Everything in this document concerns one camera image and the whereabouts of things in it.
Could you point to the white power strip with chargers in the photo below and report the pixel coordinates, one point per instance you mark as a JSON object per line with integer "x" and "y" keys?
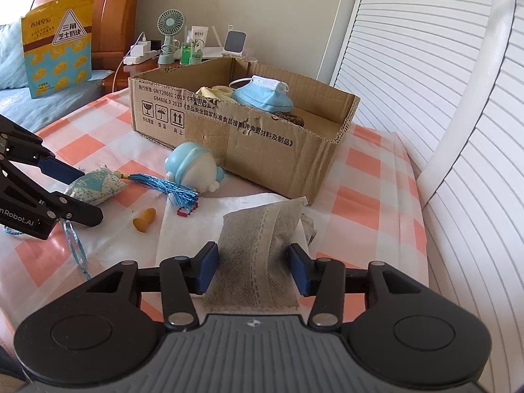
{"x": 141, "y": 52}

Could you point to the wooden nightstand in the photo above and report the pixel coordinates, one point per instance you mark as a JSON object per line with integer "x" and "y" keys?
{"x": 119, "y": 79}

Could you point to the blue surgical face mask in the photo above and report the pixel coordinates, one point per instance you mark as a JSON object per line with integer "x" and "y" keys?
{"x": 266, "y": 94}

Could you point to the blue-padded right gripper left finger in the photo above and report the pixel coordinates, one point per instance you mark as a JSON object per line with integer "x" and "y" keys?
{"x": 181, "y": 272}

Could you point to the blue-tasselled floral sachet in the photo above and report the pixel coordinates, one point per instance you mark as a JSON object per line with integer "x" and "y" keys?
{"x": 98, "y": 185}

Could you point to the white wifi router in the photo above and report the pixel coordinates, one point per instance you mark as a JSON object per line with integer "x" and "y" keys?
{"x": 213, "y": 52}

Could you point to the white louvered closet doors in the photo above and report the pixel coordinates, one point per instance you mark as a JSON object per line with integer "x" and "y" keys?
{"x": 447, "y": 77}

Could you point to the green desk fan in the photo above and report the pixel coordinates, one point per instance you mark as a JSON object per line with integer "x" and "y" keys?
{"x": 169, "y": 24}

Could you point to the green bottle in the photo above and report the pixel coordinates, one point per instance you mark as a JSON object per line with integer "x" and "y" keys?
{"x": 186, "y": 50}

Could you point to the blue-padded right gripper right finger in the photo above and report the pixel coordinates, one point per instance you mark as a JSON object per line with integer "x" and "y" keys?
{"x": 308, "y": 273}

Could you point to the brown cardboard box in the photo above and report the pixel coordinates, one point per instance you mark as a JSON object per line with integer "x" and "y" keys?
{"x": 286, "y": 158}

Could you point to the yellow blue snack bag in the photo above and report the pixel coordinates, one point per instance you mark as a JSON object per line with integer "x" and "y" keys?
{"x": 56, "y": 41}

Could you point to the phone stand with grey screen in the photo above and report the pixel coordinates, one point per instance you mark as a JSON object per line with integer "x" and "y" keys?
{"x": 235, "y": 43}

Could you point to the small orange rubber piece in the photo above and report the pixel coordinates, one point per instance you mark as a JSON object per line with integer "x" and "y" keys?
{"x": 143, "y": 220}

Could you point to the white cloth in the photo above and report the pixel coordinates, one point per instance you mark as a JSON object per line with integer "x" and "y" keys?
{"x": 186, "y": 235}

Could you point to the pale green tube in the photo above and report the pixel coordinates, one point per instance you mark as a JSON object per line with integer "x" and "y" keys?
{"x": 196, "y": 52}

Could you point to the white cream tube box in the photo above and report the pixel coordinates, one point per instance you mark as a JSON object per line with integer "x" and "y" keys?
{"x": 199, "y": 35}

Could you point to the blue white round plush toy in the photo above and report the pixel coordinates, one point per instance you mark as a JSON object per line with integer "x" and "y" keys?
{"x": 193, "y": 166}

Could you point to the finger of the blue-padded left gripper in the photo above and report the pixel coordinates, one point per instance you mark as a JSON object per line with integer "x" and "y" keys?
{"x": 81, "y": 212}
{"x": 59, "y": 170}

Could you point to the grey fabric pouch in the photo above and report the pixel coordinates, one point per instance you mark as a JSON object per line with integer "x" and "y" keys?
{"x": 252, "y": 274}

